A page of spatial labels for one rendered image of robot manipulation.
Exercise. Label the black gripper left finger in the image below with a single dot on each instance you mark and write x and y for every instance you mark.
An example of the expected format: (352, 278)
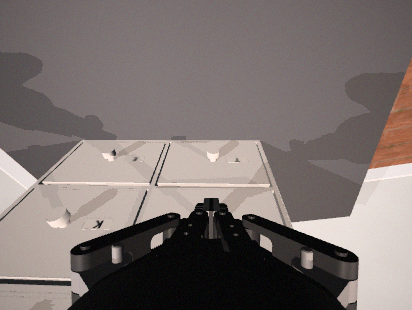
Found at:
(94, 259)

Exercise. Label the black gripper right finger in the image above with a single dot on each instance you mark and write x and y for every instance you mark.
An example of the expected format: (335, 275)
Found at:
(332, 266)

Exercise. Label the white small chest of drawers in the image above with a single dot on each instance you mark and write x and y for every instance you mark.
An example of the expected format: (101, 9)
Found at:
(66, 290)

